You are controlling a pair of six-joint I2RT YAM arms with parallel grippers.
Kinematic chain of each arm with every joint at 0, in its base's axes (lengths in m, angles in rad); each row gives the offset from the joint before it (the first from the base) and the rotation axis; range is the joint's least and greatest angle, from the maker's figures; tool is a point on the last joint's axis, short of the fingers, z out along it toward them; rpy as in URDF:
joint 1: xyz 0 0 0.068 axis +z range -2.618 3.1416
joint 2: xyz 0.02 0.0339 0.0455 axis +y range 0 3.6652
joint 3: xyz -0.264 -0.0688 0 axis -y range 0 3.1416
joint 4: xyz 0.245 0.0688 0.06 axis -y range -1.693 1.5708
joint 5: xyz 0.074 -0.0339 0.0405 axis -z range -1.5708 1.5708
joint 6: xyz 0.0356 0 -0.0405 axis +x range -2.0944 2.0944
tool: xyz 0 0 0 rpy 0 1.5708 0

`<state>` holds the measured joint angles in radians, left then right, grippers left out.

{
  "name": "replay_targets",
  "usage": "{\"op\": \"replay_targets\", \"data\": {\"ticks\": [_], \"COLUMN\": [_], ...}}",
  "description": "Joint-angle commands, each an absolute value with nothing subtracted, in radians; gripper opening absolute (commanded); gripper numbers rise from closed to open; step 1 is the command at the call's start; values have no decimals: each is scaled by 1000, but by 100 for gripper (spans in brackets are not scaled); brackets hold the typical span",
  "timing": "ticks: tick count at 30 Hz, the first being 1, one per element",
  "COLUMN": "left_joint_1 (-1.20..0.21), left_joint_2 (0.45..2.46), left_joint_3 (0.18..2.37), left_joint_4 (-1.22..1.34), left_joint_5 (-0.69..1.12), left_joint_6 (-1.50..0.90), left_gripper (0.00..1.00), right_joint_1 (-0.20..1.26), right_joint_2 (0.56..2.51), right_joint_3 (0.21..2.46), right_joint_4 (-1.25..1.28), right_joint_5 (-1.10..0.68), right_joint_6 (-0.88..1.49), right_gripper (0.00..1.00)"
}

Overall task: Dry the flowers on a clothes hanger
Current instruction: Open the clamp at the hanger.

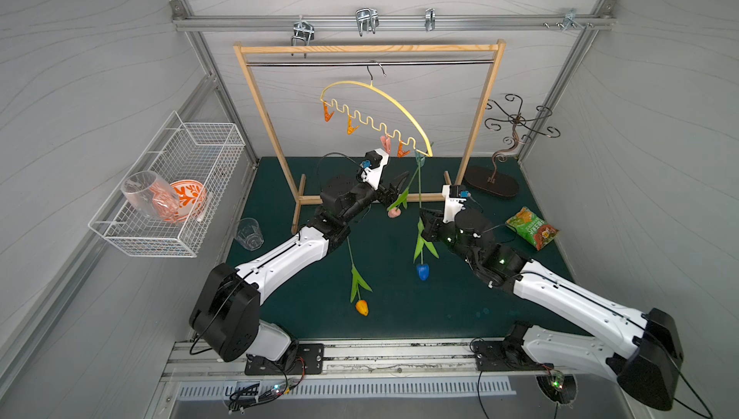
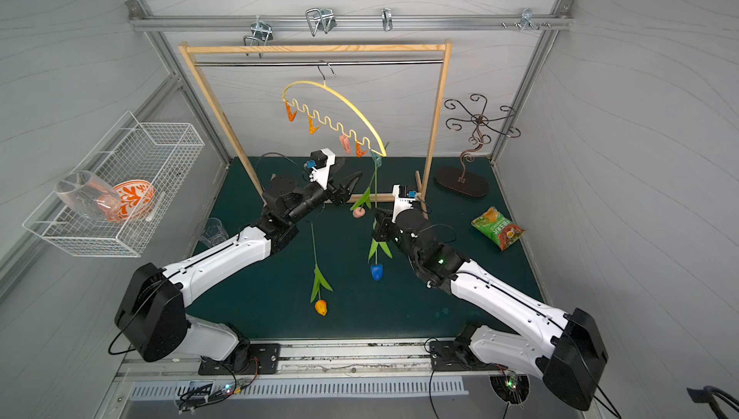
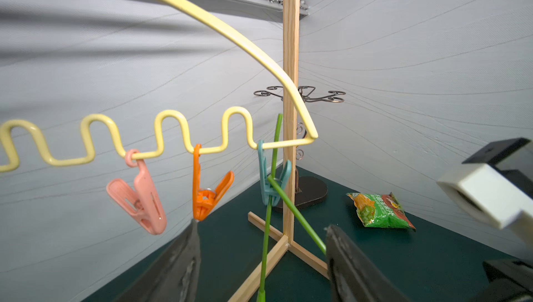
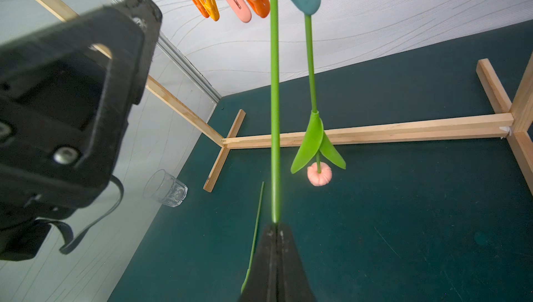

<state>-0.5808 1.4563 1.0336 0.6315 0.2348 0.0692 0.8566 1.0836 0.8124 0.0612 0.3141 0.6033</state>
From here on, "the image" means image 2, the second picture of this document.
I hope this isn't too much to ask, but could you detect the wooden clothes rack frame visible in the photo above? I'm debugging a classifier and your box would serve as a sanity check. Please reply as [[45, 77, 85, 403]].
[[178, 40, 453, 199]]

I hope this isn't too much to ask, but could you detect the orange tulip green stem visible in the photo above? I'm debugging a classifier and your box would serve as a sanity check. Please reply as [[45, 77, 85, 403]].
[[310, 226, 333, 317]]

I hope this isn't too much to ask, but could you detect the orange clothes peg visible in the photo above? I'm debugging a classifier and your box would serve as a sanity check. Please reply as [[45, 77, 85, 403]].
[[308, 116, 321, 135], [285, 101, 299, 122], [355, 142, 367, 158]]

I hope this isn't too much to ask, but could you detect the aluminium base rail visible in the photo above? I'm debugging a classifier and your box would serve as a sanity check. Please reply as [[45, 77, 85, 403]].
[[114, 337, 521, 382]]

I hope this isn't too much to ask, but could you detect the blue tulip green stem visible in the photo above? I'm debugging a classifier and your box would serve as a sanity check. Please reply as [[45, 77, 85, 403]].
[[369, 165, 388, 282]]

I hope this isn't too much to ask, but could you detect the white wire basket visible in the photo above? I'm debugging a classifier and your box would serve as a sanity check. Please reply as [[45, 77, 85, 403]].
[[23, 112, 204, 257]]

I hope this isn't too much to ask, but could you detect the teal clothes peg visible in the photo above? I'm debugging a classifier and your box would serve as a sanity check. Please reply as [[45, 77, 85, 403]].
[[371, 151, 383, 168]]

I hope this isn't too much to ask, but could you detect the green snack bag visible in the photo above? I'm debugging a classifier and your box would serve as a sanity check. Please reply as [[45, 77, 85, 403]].
[[471, 207, 525, 251]]

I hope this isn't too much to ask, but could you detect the aluminium top rail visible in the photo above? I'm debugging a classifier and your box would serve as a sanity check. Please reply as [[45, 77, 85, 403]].
[[129, 12, 575, 34]]

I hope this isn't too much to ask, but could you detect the clear glass pitcher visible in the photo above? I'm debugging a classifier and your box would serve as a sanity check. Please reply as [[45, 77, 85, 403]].
[[54, 171, 122, 222]]

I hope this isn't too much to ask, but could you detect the orange patterned bowl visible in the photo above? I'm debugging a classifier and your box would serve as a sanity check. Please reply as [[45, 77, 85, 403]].
[[97, 179, 156, 223]]

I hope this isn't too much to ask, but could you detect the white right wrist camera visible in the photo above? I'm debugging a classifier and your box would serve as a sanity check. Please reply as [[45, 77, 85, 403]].
[[392, 184, 417, 223]]

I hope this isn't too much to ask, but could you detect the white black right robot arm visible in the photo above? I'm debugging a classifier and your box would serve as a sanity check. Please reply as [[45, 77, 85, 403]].
[[373, 208, 608, 411]]

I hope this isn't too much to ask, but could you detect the pink clothes peg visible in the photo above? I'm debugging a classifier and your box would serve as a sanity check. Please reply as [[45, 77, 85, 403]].
[[340, 135, 351, 154]]

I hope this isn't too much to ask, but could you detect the metal rack rod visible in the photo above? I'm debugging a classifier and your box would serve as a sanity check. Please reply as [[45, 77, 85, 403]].
[[194, 59, 444, 68]]

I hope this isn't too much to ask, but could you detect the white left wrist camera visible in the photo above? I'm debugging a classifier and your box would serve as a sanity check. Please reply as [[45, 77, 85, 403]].
[[304, 149, 336, 189]]

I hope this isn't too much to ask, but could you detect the yellow wavy clothes hanger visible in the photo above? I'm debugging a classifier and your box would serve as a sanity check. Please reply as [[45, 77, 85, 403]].
[[280, 67, 388, 157]]

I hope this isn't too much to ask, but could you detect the clear drinking glass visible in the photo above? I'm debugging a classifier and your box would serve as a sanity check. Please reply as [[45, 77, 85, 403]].
[[199, 218, 229, 248]]

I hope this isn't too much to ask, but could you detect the pink tulip green stem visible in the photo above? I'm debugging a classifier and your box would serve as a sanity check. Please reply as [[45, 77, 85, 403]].
[[350, 177, 373, 218]]

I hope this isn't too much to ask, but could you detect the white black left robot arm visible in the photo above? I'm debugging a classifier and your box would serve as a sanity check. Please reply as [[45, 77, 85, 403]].
[[115, 173, 362, 362]]

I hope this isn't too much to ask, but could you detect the copper wire cup stand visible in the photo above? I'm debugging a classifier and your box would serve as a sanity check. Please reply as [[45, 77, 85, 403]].
[[434, 94, 522, 198]]

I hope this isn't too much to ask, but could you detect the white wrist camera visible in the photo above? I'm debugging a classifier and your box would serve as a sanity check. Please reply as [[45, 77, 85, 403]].
[[392, 184, 417, 223], [304, 149, 336, 189]]

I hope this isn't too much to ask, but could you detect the metal hook clamp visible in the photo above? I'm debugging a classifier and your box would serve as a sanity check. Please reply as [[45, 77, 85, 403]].
[[305, 8, 337, 37], [381, 8, 393, 32], [242, 20, 273, 47], [500, 8, 552, 32]]

